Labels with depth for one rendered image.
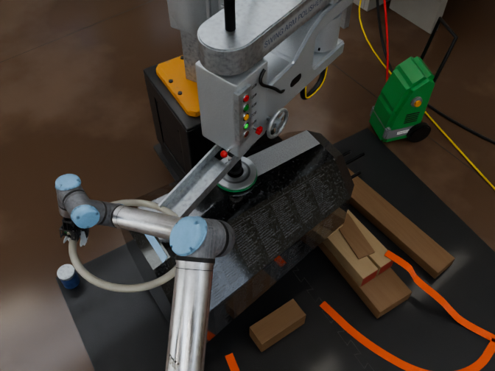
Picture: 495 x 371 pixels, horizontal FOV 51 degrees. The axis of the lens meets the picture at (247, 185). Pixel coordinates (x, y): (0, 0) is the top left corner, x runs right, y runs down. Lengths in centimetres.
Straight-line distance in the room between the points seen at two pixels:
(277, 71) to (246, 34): 36
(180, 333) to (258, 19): 118
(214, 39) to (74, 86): 266
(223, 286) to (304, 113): 195
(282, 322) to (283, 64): 140
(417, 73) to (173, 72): 159
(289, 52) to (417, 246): 157
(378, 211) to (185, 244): 212
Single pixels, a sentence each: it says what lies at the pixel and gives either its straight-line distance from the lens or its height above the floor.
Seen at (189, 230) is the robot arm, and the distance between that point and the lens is 151.
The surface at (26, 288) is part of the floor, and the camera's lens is 346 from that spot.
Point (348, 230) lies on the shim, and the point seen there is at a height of 22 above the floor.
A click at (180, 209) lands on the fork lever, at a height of 96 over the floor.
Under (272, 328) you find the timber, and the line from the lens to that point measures 294.
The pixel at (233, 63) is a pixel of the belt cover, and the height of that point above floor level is 161.
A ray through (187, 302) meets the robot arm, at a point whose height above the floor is 148.
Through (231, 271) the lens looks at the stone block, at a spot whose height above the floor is 65.
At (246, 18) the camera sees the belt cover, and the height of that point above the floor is 167.
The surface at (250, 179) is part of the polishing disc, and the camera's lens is 257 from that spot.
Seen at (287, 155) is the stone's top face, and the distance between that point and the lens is 272.
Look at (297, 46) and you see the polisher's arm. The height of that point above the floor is 142.
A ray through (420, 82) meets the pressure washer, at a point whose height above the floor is 54.
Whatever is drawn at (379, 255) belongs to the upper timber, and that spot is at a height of 21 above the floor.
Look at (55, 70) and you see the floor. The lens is 472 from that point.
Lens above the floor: 286
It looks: 53 degrees down
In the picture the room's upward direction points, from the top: straight up
